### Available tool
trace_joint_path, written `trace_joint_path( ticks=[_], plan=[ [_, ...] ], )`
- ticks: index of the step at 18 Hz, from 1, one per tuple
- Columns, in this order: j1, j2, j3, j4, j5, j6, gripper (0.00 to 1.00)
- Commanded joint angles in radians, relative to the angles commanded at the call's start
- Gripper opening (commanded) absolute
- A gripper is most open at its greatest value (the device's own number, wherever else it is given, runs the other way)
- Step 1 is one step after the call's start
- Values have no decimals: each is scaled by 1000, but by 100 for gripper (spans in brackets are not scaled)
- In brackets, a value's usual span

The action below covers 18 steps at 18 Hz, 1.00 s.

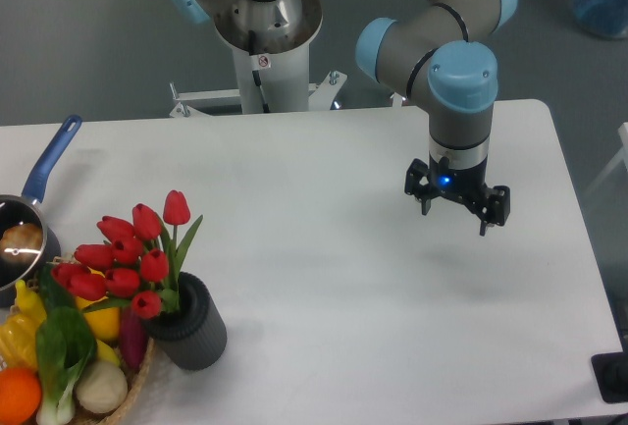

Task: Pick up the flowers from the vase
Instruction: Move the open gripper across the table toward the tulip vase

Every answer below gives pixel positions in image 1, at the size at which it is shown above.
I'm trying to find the dark grey ribbed vase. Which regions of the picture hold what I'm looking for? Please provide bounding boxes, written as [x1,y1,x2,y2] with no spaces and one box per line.
[140,272,228,371]

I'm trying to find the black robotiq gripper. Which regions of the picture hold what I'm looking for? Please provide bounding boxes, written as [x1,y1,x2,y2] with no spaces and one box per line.
[404,157,510,237]

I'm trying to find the yellow squash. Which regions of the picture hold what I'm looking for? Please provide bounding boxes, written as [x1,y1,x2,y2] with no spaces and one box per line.
[75,269,121,345]

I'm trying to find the yellow bell pepper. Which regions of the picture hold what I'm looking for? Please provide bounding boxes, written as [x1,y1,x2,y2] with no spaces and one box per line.
[1,313,38,372]

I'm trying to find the blue handled saucepan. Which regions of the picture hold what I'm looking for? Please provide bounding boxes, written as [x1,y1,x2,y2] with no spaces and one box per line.
[1,115,82,308]

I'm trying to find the yellow lemon piece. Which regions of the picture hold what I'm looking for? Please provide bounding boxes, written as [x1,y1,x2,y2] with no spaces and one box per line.
[96,340,121,367]

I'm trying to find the woven wicker basket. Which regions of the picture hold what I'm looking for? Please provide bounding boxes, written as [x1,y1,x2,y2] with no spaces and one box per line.
[27,256,156,424]

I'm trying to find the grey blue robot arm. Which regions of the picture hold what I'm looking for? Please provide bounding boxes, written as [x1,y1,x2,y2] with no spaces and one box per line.
[171,0,518,228]

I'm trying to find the white frame at right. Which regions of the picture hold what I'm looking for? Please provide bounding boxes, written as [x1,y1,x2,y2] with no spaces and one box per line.
[585,122,627,199]

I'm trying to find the green bok choy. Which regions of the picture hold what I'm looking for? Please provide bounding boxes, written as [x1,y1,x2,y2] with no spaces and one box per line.
[35,306,96,424]

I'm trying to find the black pedestal cable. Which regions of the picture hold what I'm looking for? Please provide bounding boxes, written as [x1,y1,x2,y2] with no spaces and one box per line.
[247,29,271,114]

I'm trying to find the orange fruit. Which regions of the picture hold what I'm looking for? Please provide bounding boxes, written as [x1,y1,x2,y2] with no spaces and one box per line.
[1,367,42,424]

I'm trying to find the red tulip bouquet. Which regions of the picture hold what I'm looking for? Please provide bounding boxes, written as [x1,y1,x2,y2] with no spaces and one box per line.
[51,189,203,320]

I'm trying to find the black device at edge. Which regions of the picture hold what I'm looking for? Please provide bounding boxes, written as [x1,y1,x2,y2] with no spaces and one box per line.
[591,352,627,403]

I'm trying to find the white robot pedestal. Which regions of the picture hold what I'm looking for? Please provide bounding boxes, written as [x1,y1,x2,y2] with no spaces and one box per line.
[168,0,349,119]

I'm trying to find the purple eggplant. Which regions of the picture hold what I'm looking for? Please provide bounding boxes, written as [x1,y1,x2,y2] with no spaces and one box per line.
[119,308,148,371]

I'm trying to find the dark green cucumber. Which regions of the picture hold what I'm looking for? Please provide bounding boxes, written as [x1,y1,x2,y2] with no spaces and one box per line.
[37,264,76,314]

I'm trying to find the bread roll in pan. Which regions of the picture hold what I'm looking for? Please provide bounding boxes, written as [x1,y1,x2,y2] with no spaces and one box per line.
[1,223,43,265]

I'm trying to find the beige round potato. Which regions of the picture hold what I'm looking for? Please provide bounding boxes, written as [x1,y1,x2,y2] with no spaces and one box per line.
[76,360,129,414]

